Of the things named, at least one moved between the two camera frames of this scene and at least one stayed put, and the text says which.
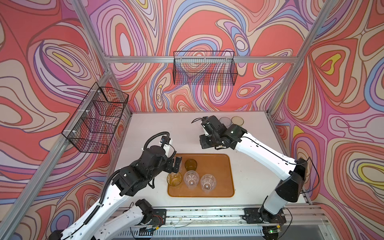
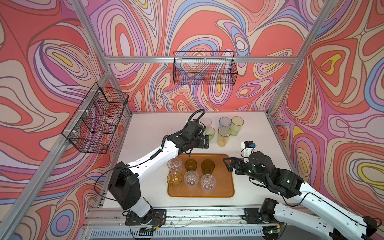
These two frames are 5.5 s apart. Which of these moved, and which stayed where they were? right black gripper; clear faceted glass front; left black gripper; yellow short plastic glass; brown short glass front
Moved: right black gripper; left black gripper
Stayed: clear faceted glass front; yellow short plastic glass; brown short glass front
